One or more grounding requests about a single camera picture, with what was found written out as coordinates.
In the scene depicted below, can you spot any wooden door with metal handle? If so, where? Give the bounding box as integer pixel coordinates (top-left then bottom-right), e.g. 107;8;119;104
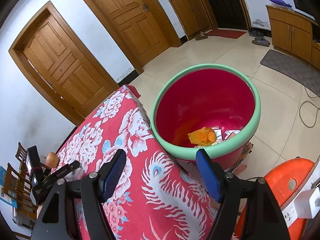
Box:
71;0;182;74

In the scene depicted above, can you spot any apple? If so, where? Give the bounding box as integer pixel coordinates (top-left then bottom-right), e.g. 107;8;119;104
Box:
46;152;59;168

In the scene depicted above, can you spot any grey shoe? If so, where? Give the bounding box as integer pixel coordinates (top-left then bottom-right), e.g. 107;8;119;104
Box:
252;38;271;47

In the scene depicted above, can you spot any red floral tablecloth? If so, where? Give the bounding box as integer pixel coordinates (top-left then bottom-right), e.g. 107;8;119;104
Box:
50;84;240;240

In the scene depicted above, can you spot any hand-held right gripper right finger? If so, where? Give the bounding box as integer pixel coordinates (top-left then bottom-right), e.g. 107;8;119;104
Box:
195;149;292;240

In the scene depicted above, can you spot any clear plastic wrapper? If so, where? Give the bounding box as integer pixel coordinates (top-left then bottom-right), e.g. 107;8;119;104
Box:
194;140;223;148

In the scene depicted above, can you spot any crumpled white wrapper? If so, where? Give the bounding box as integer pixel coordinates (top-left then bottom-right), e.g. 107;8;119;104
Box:
223;129;242;140

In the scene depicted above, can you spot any red doormat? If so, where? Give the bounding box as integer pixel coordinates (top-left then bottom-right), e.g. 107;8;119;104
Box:
205;29;247;39

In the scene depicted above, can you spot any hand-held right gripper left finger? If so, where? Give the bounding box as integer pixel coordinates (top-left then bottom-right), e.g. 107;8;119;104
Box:
30;149;128;240

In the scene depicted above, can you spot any red bin with green rim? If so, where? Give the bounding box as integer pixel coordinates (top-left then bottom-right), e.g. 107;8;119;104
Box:
151;64;261;170

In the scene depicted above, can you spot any blue box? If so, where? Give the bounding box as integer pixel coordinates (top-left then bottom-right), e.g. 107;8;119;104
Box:
0;165;19;209

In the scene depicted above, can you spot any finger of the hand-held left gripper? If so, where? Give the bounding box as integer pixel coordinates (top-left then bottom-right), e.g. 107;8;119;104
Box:
56;160;81;179

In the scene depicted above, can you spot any dark door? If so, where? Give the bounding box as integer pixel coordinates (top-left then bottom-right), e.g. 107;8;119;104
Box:
189;0;250;30

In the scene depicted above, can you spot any low wooden cabinet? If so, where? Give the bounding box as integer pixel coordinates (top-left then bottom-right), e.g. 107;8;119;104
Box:
169;0;213;40

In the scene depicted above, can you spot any white power strip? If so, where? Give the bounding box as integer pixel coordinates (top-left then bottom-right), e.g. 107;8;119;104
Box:
281;186;320;227

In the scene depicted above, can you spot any orange peel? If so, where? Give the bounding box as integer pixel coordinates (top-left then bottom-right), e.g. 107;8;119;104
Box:
187;126;217;147

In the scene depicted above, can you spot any purple bag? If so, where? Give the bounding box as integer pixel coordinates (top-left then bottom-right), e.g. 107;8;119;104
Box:
269;0;292;8

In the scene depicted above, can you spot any wooden sideboard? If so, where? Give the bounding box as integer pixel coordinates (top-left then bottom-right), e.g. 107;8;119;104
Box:
266;4;320;69

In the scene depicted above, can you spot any black monitor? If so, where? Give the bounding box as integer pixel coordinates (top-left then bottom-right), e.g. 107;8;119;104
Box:
292;0;315;19

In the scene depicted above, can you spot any orange plastic stool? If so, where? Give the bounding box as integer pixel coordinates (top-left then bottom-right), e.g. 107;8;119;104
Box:
234;157;315;240

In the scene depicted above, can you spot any wooden chair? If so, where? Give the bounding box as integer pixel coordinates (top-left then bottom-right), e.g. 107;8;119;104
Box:
15;142;50;170
5;164;38;220

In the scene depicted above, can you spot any grey floor mat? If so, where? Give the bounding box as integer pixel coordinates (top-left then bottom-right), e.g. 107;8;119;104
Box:
260;49;320;95

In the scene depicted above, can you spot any grey floor cable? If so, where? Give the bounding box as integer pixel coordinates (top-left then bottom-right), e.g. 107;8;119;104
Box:
299;76;320;128

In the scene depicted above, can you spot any wooden door with arched panel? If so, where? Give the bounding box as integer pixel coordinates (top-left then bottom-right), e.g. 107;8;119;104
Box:
8;1;120;126

